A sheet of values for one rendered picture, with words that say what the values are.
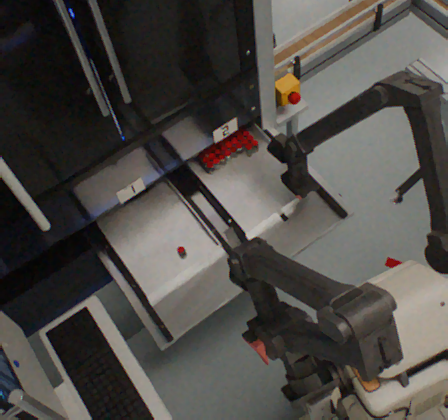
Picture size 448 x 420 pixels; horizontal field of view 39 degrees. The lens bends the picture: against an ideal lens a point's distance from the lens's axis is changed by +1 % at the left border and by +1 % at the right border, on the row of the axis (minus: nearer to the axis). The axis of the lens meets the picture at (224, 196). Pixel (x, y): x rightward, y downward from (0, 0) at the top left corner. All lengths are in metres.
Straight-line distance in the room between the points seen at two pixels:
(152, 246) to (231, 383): 0.92
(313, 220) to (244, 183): 0.25
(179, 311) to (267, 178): 0.50
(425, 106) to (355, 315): 0.52
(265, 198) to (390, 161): 1.25
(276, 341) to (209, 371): 1.36
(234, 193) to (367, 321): 1.03
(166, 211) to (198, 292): 0.29
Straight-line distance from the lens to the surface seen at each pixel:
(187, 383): 2.68
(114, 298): 2.32
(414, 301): 1.29
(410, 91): 1.36
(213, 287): 1.83
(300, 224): 1.90
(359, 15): 2.30
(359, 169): 3.06
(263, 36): 1.76
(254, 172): 2.00
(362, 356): 1.04
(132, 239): 1.94
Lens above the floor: 2.57
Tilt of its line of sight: 59 degrees down
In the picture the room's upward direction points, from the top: 11 degrees counter-clockwise
